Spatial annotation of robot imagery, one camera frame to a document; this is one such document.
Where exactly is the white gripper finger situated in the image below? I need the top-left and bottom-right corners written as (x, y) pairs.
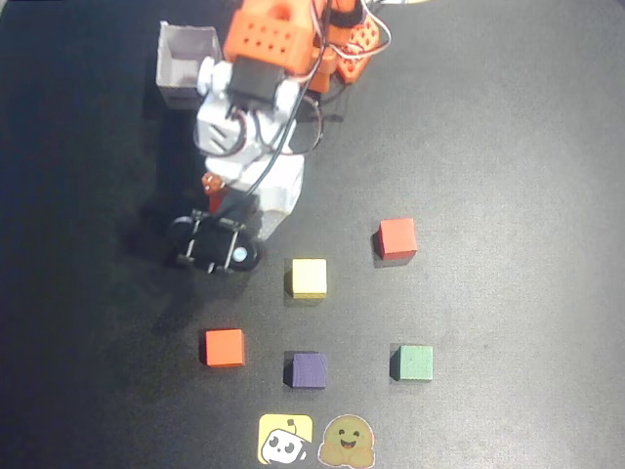
top-left (257, 208), bottom-right (295, 243)

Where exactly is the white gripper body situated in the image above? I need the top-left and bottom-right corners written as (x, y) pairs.
top-left (204, 154), bottom-right (306, 217)

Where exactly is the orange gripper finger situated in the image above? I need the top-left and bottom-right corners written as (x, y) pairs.
top-left (201, 172), bottom-right (230, 214)

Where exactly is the yellow wooden cube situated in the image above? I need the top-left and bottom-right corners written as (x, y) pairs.
top-left (285, 257), bottom-right (328, 300)

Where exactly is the red wooden cube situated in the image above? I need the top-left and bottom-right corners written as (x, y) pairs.
top-left (374, 217), bottom-right (419, 263)

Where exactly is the orange wooden cube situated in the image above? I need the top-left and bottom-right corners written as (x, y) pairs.
top-left (199, 327), bottom-right (246, 368)

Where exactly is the purple wooden cube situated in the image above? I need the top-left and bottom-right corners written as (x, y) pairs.
top-left (283, 351), bottom-right (328, 391)

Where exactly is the green wooden cube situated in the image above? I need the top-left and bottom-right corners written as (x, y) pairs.
top-left (390, 344), bottom-right (435, 382)

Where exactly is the white cardboard box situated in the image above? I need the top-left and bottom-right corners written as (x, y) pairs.
top-left (154, 20), bottom-right (224, 111)

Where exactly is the yellow robot cartoon sticker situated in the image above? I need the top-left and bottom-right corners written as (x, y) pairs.
top-left (257, 413), bottom-right (314, 465)

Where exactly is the smiling hugging face sticker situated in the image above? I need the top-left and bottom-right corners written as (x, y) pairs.
top-left (316, 413), bottom-right (377, 468)

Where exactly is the dark grey table mat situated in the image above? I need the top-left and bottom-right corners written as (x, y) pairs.
top-left (0, 0), bottom-right (625, 469)

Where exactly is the black camera cable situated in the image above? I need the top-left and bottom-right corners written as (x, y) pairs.
top-left (209, 0), bottom-right (338, 221)

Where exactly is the black oval wrist camera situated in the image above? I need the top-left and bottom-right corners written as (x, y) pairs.
top-left (168, 208), bottom-right (268, 276)

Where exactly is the white red servo wire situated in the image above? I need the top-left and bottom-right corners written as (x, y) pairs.
top-left (227, 92), bottom-right (326, 157)
top-left (358, 2), bottom-right (393, 63)

